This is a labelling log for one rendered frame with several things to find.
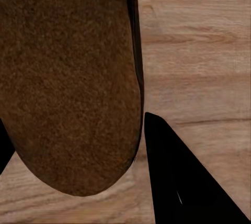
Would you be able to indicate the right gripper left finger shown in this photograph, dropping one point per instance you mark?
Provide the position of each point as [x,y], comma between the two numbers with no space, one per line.
[6,147]

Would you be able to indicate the sandal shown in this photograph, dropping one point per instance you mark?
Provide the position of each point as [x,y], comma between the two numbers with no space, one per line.
[72,89]

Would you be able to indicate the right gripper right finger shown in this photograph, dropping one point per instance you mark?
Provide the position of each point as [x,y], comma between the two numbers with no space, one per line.
[183,191]

